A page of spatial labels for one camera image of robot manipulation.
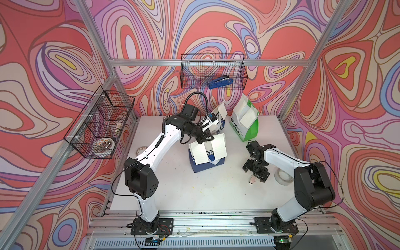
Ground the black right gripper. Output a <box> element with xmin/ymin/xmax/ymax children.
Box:
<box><xmin>242</xmin><ymin>158</ymin><xmax>270</xmax><ymax>182</ymax></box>

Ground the blue white paper bag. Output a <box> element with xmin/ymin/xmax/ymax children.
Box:
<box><xmin>209</xmin><ymin>102</ymin><xmax>228</xmax><ymax>135</ymax></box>

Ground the dark blue paper bag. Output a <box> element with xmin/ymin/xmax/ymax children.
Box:
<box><xmin>189</xmin><ymin>133</ymin><xmax>228</xmax><ymax>173</ymax></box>

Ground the green white paper bag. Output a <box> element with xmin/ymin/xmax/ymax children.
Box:
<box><xmin>230</xmin><ymin>94</ymin><xmax>259</xmax><ymax>141</ymax></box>

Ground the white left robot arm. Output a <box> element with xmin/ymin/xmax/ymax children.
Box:
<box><xmin>124</xmin><ymin>104</ymin><xmax>219</xmax><ymax>234</ymax></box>

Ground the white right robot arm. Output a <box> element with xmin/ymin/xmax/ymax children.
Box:
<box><xmin>242</xmin><ymin>141</ymin><xmax>335</xmax><ymax>235</ymax></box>

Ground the white tape roll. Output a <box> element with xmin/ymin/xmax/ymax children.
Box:
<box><xmin>274</xmin><ymin>169</ymin><xmax>294</xmax><ymax>186</ymax></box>

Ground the blue stapler in basket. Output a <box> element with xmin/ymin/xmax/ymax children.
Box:
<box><xmin>208</xmin><ymin>75</ymin><xmax>233</xmax><ymax>89</ymax></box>

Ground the black wire basket back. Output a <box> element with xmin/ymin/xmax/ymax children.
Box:
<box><xmin>180</xmin><ymin>52</ymin><xmax>248</xmax><ymax>90</ymax></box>

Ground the black wire basket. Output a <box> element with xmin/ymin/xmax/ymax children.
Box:
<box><xmin>180</xmin><ymin>52</ymin><xmax>248</xmax><ymax>90</ymax></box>
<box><xmin>64</xmin><ymin>86</ymin><xmax>135</xmax><ymax>159</ymax></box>

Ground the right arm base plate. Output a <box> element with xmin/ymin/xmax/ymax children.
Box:
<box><xmin>250</xmin><ymin>216</ymin><xmax>299</xmax><ymax>235</ymax></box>

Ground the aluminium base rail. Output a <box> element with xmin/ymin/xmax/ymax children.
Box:
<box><xmin>81</xmin><ymin>210</ymin><xmax>351</xmax><ymax>250</ymax></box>

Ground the black wire basket left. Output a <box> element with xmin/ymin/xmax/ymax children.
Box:
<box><xmin>64</xmin><ymin>86</ymin><xmax>135</xmax><ymax>159</ymax></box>

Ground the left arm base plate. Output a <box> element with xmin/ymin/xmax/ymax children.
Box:
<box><xmin>130</xmin><ymin>218</ymin><xmax>174</xmax><ymax>236</ymax></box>

